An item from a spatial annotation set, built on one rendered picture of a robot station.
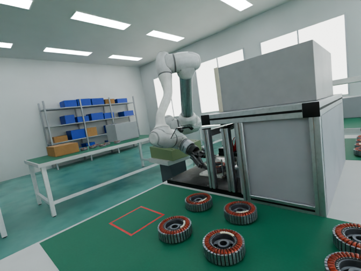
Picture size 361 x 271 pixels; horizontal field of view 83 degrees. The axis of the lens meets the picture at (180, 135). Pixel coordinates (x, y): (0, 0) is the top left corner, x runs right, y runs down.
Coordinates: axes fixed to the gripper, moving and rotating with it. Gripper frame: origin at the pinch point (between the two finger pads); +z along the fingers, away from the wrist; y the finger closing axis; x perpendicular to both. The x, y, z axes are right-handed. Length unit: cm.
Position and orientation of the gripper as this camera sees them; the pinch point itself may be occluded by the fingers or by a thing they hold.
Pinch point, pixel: (216, 166)
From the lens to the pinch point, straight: 119.6
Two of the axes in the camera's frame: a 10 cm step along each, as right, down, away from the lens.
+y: -6.7, 1.9, -7.2
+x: 2.3, -8.7, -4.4
